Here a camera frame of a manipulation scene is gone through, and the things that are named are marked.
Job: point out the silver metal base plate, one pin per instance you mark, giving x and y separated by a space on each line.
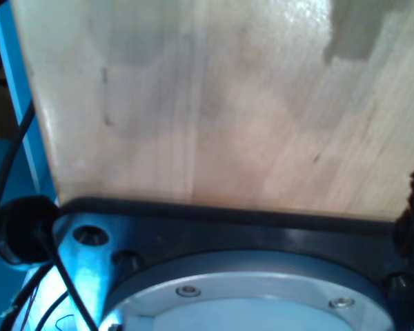
86 269

